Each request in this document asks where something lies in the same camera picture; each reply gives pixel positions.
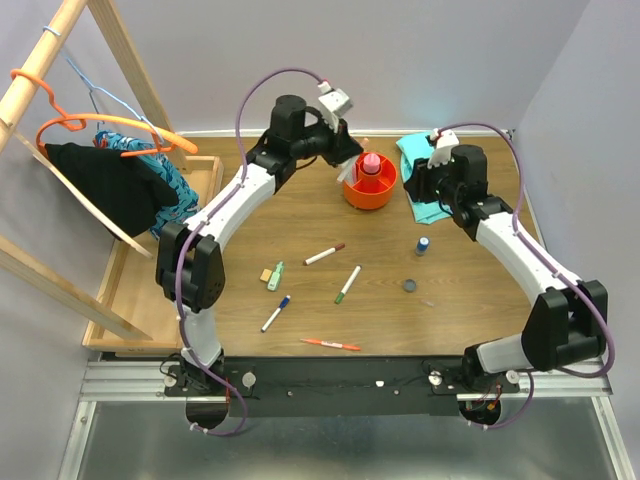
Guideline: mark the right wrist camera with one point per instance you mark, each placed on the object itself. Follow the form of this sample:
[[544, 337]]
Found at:
[[442, 141]]

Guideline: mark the aluminium rail frame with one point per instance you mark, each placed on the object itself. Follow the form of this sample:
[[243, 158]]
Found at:
[[125, 427]]

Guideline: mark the dark red cap marker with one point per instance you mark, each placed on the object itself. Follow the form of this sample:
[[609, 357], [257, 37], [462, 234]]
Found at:
[[323, 254]]

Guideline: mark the wooden tray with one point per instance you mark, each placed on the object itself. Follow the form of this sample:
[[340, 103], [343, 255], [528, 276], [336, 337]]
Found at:
[[129, 289]]

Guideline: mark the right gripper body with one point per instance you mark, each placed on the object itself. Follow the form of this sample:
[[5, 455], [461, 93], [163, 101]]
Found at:
[[433, 183]]

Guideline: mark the pink cap white marker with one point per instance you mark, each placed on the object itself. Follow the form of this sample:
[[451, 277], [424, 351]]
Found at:
[[348, 170]]

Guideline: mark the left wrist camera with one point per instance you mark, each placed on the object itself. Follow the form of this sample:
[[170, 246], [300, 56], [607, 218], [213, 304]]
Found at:
[[334, 103]]

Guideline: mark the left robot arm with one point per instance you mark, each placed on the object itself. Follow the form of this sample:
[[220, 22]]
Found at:
[[190, 267]]

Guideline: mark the orange pen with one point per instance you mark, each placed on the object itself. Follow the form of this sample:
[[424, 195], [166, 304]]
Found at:
[[333, 345]]

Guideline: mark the black garment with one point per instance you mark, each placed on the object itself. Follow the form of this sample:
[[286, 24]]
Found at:
[[121, 187]]

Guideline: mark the green cap white marker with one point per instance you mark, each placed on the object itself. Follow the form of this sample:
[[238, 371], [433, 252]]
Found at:
[[348, 284]]

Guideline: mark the blue cap white marker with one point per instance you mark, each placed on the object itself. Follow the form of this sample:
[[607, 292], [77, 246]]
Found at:
[[285, 301]]

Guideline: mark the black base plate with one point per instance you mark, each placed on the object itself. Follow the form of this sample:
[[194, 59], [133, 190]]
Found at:
[[272, 387]]

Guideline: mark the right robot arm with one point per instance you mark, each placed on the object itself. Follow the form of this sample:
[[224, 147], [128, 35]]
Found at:
[[566, 324]]

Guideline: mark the blue patterned garment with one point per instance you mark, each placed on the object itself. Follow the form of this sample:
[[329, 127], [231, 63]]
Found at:
[[183, 202]]

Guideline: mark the grey round cap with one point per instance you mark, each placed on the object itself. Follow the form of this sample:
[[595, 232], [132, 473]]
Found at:
[[409, 285]]

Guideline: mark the orange divided round container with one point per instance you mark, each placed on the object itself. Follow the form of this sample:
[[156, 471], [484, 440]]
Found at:
[[372, 192]]

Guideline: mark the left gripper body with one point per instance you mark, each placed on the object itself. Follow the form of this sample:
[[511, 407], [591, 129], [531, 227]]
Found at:
[[329, 142]]

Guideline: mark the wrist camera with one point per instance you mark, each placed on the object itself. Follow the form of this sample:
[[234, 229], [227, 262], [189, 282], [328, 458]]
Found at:
[[334, 103], [442, 141]]

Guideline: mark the small green correction bottle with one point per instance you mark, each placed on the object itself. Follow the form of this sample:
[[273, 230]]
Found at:
[[275, 278]]

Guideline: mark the teal folded cloth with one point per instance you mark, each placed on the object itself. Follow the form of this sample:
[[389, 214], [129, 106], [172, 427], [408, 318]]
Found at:
[[412, 148]]

